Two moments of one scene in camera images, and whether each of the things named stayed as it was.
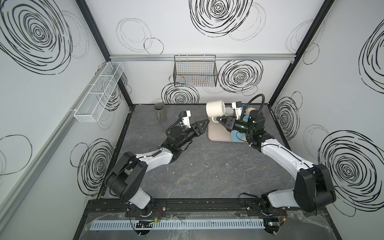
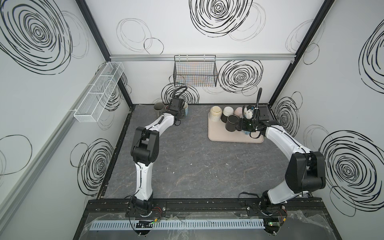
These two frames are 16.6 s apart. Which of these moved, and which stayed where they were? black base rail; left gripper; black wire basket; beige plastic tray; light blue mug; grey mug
Moved: left gripper; light blue mug
Stayed: black wire basket; black base rail; grey mug; beige plastic tray
